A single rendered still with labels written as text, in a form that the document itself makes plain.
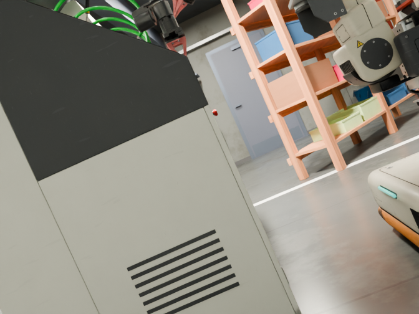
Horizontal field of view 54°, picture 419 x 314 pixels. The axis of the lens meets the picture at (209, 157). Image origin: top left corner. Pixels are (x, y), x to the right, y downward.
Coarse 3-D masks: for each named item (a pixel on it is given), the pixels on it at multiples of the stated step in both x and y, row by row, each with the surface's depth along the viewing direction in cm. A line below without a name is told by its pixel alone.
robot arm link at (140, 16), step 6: (150, 0) 132; (156, 0) 134; (144, 6) 135; (132, 12) 136; (138, 12) 136; (144, 12) 135; (138, 18) 135; (144, 18) 135; (150, 18) 135; (138, 24) 136; (144, 24) 136; (150, 24) 136; (156, 24) 138; (144, 30) 138
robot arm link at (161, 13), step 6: (162, 0) 136; (150, 6) 137; (156, 6) 134; (162, 6) 134; (168, 6) 135; (150, 12) 135; (156, 12) 135; (162, 12) 134; (168, 12) 134; (162, 18) 135
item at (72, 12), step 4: (68, 4) 193; (72, 4) 193; (76, 4) 193; (64, 8) 193; (68, 8) 193; (72, 8) 193; (76, 8) 193; (80, 8) 193; (64, 12) 193; (68, 12) 193; (72, 12) 193; (76, 12) 193; (72, 16) 193; (80, 16) 193; (84, 16) 193; (88, 16) 196; (84, 20) 193; (88, 20) 193; (92, 20) 205; (96, 24) 208
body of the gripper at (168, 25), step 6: (168, 18) 134; (174, 18) 135; (162, 24) 135; (168, 24) 134; (174, 24) 134; (162, 30) 136; (168, 30) 134; (174, 30) 132; (180, 30) 132; (168, 36) 132; (174, 36) 136
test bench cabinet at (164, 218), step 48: (144, 144) 126; (192, 144) 126; (48, 192) 127; (96, 192) 127; (144, 192) 127; (192, 192) 126; (240, 192) 126; (96, 240) 127; (144, 240) 127; (192, 240) 127; (240, 240) 127; (96, 288) 128; (144, 288) 128; (192, 288) 128; (240, 288) 128; (288, 288) 128
